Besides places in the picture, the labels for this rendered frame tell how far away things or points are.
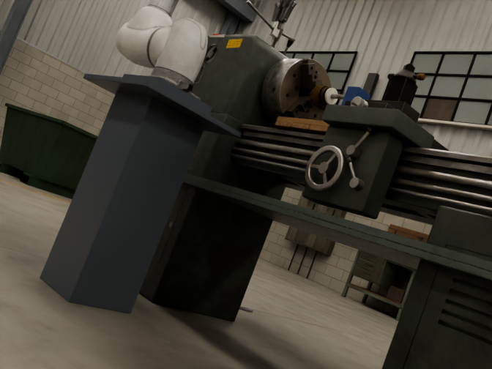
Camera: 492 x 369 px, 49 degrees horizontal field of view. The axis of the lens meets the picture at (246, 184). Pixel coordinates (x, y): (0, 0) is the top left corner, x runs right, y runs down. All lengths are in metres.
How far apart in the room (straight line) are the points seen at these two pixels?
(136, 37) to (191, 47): 0.24
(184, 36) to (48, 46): 10.75
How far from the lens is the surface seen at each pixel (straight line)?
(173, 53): 2.00
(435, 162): 1.73
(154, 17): 2.17
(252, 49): 2.46
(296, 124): 2.14
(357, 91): 2.21
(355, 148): 1.75
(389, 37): 11.58
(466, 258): 1.43
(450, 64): 10.52
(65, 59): 12.85
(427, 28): 11.23
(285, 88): 2.37
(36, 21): 12.63
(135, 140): 1.85
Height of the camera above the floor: 0.42
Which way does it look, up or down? 5 degrees up
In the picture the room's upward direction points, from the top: 21 degrees clockwise
